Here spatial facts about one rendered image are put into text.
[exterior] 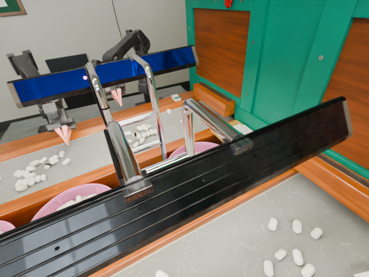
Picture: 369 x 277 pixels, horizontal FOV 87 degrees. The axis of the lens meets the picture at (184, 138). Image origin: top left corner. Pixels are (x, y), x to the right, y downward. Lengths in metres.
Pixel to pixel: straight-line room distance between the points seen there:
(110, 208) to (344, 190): 0.59
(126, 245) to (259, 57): 0.71
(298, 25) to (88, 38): 2.47
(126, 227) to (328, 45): 0.61
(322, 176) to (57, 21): 2.77
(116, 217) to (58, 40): 2.72
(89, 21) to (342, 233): 2.80
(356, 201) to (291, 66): 0.42
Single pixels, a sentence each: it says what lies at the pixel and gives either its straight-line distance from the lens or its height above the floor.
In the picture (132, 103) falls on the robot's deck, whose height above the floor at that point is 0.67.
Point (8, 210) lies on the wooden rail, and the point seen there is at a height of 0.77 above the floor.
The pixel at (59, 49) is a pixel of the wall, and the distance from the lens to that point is 2.91.
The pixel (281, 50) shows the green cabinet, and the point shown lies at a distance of 0.75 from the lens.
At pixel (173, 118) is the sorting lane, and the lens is 1.05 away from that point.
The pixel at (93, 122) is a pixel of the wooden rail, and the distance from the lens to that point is 1.14.
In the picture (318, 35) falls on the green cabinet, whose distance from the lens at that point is 0.67.
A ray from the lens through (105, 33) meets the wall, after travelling 2.85.
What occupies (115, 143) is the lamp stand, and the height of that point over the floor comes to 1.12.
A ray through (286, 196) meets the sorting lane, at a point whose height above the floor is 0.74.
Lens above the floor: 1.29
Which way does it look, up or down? 37 degrees down
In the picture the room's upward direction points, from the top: 5 degrees counter-clockwise
